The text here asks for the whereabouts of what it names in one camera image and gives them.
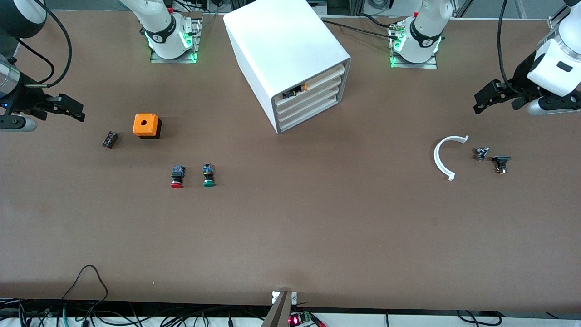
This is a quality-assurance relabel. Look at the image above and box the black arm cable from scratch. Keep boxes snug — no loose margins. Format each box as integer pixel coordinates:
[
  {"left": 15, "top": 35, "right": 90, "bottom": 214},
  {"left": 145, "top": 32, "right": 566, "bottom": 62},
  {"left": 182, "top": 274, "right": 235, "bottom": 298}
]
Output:
[
  {"left": 16, "top": 0, "right": 73, "bottom": 88},
  {"left": 497, "top": 0, "right": 516, "bottom": 88}
]

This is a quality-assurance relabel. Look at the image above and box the orange black part in cabinet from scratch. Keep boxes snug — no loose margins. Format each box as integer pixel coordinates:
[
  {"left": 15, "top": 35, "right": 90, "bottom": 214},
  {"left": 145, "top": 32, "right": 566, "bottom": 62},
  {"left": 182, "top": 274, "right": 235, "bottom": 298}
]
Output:
[{"left": 282, "top": 83, "right": 308, "bottom": 99}]

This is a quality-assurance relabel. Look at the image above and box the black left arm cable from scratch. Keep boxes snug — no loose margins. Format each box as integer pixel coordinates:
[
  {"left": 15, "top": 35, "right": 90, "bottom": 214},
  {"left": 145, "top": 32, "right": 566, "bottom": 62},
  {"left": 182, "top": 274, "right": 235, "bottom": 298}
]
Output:
[{"left": 497, "top": 0, "right": 516, "bottom": 88}]

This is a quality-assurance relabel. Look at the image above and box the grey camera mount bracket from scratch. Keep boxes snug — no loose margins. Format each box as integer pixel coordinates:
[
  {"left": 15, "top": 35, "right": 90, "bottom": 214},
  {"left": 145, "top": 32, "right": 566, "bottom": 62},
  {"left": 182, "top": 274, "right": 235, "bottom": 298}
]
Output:
[{"left": 261, "top": 291, "right": 298, "bottom": 327}]

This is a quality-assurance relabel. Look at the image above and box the black cable behind cabinet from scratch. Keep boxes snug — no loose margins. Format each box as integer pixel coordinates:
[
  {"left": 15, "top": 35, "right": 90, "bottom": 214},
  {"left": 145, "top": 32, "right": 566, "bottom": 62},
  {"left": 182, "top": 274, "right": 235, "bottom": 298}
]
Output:
[{"left": 320, "top": 19, "right": 401, "bottom": 36}]

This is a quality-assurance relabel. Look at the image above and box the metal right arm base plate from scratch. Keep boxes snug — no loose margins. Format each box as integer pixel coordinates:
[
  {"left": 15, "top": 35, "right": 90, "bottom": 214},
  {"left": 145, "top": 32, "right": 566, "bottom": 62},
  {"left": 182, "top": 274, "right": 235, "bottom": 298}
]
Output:
[{"left": 150, "top": 18, "right": 201, "bottom": 64}]

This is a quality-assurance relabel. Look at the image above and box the circuit board with red light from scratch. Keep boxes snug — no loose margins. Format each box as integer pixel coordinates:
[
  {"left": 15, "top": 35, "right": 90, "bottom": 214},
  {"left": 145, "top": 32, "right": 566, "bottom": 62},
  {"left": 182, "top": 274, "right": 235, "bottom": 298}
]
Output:
[{"left": 288, "top": 311, "right": 325, "bottom": 327}]

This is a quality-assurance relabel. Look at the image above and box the aluminium frame post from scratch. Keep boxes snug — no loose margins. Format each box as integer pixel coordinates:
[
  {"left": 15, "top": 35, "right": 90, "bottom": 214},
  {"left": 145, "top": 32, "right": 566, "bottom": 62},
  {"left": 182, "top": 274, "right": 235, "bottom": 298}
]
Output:
[{"left": 547, "top": 8, "right": 569, "bottom": 30}]

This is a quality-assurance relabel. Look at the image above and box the white curved plastic arc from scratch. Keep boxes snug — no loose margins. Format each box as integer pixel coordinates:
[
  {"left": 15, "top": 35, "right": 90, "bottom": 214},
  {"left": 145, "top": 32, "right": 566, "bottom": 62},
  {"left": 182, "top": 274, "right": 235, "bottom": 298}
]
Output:
[{"left": 433, "top": 135, "right": 469, "bottom": 182}]

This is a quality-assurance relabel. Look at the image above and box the orange box with hole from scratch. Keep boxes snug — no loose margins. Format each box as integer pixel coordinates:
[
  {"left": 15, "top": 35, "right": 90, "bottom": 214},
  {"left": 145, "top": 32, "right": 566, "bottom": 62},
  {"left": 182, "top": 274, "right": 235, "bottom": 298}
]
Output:
[{"left": 133, "top": 113, "right": 162, "bottom": 139}]

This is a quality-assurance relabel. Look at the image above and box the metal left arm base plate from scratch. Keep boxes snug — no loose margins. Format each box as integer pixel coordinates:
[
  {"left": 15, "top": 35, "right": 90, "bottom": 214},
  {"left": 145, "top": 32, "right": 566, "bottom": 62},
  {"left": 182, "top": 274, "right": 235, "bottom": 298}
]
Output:
[{"left": 389, "top": 20, "right": 438, "bottom": 69}]

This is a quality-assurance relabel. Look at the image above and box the black switch contact block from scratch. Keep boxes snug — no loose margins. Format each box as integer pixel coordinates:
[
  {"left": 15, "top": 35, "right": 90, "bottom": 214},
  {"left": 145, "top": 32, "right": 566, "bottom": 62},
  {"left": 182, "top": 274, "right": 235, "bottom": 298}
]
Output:
[{"left": 492, "top": 155, "right": 512, "bottom": 174}]

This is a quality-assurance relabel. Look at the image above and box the red push button switch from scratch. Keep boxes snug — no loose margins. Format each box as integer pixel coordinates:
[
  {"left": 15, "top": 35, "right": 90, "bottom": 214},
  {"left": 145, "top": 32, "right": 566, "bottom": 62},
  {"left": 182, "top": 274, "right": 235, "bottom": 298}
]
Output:
[{"left": 170, "top": 165, "right": 186, "bottom": 189}]

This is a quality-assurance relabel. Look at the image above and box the black looped cable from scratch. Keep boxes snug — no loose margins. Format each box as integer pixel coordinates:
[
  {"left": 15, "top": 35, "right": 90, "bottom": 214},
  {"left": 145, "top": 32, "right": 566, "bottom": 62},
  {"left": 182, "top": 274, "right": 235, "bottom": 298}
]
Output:
[{"left": 61, "top": 265, "right": 108, "bottom": 302}]

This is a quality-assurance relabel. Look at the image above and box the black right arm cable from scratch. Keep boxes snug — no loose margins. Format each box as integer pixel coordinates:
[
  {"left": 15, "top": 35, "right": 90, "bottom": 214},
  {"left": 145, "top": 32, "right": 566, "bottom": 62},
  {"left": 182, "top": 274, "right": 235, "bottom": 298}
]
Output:
[{"left": 16, "top": 0, "right": 73, "bottom": 88}]

